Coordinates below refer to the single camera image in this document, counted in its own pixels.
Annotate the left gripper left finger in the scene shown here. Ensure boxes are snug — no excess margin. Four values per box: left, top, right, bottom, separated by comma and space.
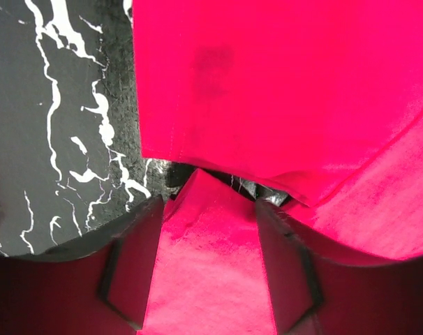
98, 195, 165, 330

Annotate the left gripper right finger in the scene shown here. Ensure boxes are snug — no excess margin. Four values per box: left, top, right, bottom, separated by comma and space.
255, 200, 324, 334

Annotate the magenta t shirt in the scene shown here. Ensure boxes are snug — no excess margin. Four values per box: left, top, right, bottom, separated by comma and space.
132, 1, 423, 334

